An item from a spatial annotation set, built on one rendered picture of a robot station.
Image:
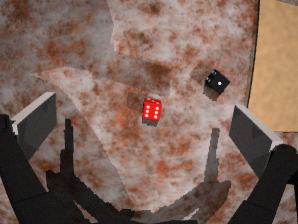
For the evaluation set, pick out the tan square mat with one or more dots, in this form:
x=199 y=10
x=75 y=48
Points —
x=273 y=93

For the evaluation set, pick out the red die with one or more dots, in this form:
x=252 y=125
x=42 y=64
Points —
x=151 y=109

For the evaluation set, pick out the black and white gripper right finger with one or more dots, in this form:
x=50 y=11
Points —
x=258 y=143

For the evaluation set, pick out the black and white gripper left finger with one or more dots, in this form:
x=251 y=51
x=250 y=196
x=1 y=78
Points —
x=31 y=203

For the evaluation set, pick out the black die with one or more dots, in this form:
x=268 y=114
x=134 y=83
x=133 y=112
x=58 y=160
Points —
x=217 y=81

